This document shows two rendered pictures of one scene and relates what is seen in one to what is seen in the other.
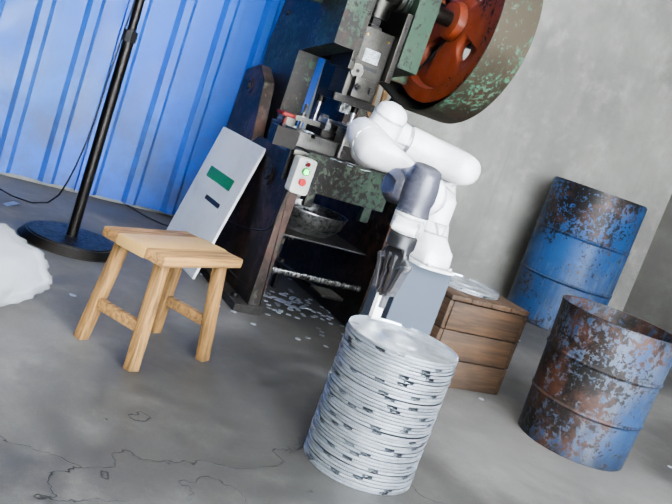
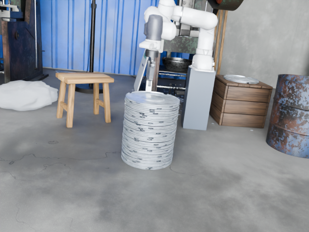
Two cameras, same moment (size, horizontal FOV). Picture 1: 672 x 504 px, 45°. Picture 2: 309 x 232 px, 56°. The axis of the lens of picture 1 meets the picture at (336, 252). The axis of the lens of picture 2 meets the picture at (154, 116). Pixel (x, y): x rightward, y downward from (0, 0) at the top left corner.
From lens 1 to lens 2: 105 cm
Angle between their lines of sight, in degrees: 24
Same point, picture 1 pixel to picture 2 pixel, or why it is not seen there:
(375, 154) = not seen: hidden behind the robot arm
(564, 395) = (279, 122)
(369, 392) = (130, 122)
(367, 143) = (146, 15)
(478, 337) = (245, 101)
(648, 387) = not seen: outside the picture
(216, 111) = not seen: hidden behind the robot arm
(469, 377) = (245, 121)
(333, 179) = (177, 44)
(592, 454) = (298, 150)
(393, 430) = (144, 139)
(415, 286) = (197, 80)
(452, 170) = (203, 22)
